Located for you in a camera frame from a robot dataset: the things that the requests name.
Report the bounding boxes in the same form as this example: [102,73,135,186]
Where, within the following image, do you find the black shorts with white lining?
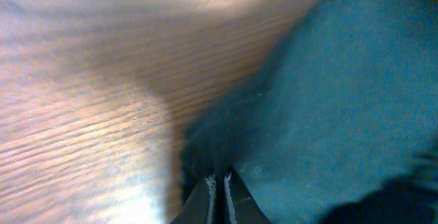
[181,0,437,223]

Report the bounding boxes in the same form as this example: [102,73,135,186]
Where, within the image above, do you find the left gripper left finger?
[170,176,216,224]

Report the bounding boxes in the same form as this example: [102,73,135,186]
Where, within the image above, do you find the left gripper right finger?
[224,171,272,224]

